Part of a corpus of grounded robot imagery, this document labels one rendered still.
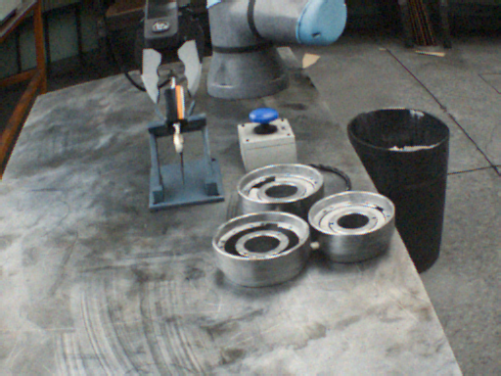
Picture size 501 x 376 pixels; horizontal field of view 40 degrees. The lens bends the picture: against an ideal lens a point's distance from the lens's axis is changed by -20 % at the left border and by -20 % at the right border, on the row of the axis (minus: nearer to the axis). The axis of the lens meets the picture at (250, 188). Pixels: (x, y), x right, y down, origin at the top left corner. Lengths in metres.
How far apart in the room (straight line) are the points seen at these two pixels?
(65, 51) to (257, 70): 3.70
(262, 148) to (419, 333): 0.46
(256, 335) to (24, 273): 0.35
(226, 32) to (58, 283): 0.65
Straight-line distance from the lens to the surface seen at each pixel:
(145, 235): 1.02
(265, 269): 0.87
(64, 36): 5.03
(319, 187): 0.99
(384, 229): 0.90
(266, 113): 1.14
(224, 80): 1.45
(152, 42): 0.99
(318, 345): 0.78
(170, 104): 1.09
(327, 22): 1.32
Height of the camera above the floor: 1.28
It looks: 26 degrees down
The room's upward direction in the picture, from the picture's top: 7 degrees counter-clockwise
